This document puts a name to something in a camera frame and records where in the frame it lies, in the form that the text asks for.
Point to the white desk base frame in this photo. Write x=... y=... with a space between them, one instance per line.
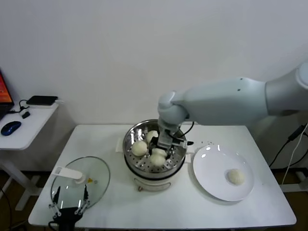
x=296 y=188

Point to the steel perforated steamer basket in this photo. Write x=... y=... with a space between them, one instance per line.
x=131 y=134

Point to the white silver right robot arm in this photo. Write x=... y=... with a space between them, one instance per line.
x=216 y=101

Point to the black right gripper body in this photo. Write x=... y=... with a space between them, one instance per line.
x=155 y=142

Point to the small black adapter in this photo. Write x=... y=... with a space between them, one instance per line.
x=26 y=115

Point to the black external drive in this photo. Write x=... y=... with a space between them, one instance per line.
x=42 y=100

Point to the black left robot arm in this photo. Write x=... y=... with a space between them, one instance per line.
x=68 y=225

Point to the white side desk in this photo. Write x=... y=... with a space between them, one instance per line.
x=24 y=134

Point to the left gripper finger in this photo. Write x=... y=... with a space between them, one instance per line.
x=56 y=195
x=85 y=195

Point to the white round plate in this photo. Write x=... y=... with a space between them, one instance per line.
x=211 y=173

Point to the white steamed baozi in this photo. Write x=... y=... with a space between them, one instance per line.
x=139 y=148
x=156 y=161
x=237 y=176
x=151 y=135

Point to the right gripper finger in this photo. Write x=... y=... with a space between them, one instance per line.
x=150 y=151
x=170 y=158

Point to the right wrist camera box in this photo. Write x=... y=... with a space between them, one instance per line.
x=180 y=142

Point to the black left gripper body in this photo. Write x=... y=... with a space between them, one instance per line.
x=69 y=213

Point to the blue computer mouse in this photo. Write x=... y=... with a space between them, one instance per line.
x=10 y=127

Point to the cream electric cooker pot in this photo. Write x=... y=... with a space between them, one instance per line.
x=154 y=185

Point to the laptop with red screen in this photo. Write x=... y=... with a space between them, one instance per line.
x=3 y=93

